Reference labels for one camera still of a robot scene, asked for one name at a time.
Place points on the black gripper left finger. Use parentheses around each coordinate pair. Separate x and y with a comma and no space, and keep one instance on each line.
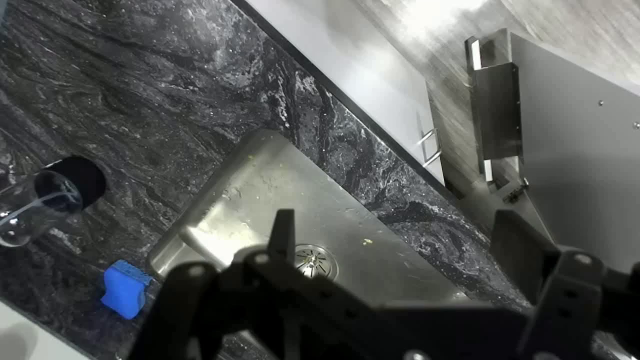
(282,236)

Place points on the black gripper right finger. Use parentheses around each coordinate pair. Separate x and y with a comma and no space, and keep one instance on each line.
(526,253)

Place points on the round metal sink drain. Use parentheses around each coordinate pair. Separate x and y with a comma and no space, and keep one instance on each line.
(321,261)

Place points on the stainless steel sink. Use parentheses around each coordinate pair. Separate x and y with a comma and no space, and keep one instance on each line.
(281,180)

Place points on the blue sponge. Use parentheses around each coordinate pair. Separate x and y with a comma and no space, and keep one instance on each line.
(125,291)

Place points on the clear glass with black lid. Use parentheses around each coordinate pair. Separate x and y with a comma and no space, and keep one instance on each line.
(67,182)

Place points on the dark door bracket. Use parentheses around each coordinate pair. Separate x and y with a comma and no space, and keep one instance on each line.
(496,112)

